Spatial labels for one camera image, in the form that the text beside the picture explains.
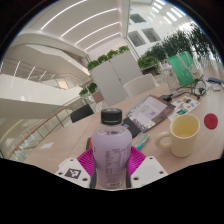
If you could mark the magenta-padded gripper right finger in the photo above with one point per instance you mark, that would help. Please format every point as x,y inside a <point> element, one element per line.
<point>150,170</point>

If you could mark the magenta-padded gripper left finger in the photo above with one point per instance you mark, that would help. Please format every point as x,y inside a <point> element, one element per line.
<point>71,171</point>

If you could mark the purple drink bottle black cap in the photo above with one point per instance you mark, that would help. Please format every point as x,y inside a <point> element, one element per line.
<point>111,150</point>

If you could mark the pack of coloured markers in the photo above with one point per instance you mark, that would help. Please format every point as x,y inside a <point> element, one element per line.
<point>142,141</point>

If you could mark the black notebook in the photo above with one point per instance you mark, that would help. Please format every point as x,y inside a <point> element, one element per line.
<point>132,128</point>

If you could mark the cream ceramic mug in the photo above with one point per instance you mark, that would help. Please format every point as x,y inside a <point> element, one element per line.
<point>183,136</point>

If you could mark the open magazine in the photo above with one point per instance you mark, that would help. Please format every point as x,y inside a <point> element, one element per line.
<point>150,111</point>

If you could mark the black chair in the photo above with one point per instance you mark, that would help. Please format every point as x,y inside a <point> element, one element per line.
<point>81,113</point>

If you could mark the white sticker sheet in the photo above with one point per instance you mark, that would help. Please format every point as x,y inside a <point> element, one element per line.
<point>185,105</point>

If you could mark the flat round red coaster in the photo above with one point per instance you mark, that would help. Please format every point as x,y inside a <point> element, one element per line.
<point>211,120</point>

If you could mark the white chair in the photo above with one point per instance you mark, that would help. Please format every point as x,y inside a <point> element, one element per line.
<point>138,86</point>

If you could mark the clear plastic jar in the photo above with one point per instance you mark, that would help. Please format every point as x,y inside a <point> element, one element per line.
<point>172,80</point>

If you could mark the white planter box with plants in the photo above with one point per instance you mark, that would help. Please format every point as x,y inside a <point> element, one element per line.
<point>115,78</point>

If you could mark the green tote bag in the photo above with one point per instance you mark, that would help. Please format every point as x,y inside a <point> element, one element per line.
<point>181,68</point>

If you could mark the row of green bushes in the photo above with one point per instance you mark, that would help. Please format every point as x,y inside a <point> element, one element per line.
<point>176,43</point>

